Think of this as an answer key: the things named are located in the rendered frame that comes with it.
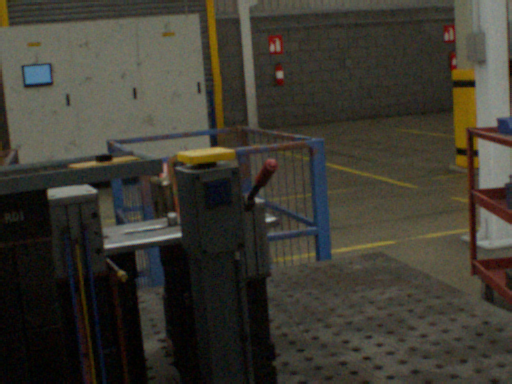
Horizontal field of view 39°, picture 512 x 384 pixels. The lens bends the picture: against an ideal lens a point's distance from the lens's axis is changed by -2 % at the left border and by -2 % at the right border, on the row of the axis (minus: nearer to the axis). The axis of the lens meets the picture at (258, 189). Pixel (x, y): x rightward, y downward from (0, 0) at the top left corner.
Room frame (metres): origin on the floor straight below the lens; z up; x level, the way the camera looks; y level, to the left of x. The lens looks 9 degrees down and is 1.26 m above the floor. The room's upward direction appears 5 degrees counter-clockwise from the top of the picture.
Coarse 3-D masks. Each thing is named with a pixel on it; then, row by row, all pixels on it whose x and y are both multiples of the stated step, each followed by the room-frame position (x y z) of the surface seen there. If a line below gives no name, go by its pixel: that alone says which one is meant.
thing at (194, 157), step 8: (184, 152) 0.96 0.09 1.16; (192, 152) 0.95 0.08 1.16; (200, 152) 0.95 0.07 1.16; (208, 152) 0.94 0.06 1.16; (216, 152) 0.93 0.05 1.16; (224, 152) 0.93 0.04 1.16; (232, 152) 0.94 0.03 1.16; (184, 160) 0.94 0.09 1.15; (192, 160) 0.92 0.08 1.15; (200, 160) 0.92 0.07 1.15; (208, 160) 0.92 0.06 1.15; (216, 160) 0.93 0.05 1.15; (224, 160) 0.93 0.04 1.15
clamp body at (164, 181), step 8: (152, 184) 1.48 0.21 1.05; (160, 184) 1.43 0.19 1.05; (168, 184) 1.42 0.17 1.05; (152, 192) 1.49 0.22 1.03; (160, 192) 1.43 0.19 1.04; (168, 192) 1.41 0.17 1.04; (152, 200) 1.50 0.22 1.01; (160, 200) 1.44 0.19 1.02; (168, 200) 1.41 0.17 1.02; (160, 208) 1.44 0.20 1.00; (168, 208) 1.41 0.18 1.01; (160, 216) 1.45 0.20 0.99; (168, 320) 1.48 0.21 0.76; (168, 328) 1.48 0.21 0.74; (168, 336) 1.49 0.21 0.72; (168, 344) 1.48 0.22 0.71; (168, 352) 1.44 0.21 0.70
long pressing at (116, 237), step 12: (276, 216) 1.27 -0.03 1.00; (108, 228) 1.30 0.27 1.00; (120, 228) 1.29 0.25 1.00; (132, 228) 1.28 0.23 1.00; (144, 228) 1.28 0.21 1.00; (156, 228) 1.28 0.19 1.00; (168, 228) 1.26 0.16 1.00; (180, 228) 1.25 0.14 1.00; (108, 240) 1.20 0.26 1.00; (120, 240) 1.19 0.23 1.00; (132, 240) 1.17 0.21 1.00; (144, 240) 1.17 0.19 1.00; (156, 240) 1.17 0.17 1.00; (168, 240) 1.18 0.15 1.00; (180, 240) 1.19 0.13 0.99; (108, 252) 1.14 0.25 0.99; (120, 252) 1.15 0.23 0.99
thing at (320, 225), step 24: (120, 144) 4.04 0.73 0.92; (240, 144) 4.22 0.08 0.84; (288, 144) 3.10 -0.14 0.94; (312, 144) 3.13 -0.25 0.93; (240, 168) 4.23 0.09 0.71; (312, 168) 3.14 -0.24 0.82; (120, 192) 4.01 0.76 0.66; (144, 192) 2.91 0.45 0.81; (312, 192) 3.16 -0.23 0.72; (120, 216) 3.80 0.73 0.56; (144, 216) 2.91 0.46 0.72; (288, 216) 3.55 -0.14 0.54
